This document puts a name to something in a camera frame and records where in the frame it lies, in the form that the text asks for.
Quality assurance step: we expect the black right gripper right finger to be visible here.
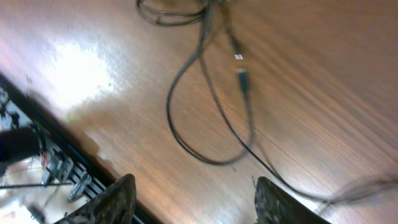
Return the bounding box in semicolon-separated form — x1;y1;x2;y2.
254;177;329;224

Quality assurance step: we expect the black USB cable bundle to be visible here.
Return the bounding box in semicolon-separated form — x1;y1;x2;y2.
135;0;398;206

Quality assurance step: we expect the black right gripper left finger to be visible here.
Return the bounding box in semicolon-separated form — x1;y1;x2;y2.
56;174;137;224

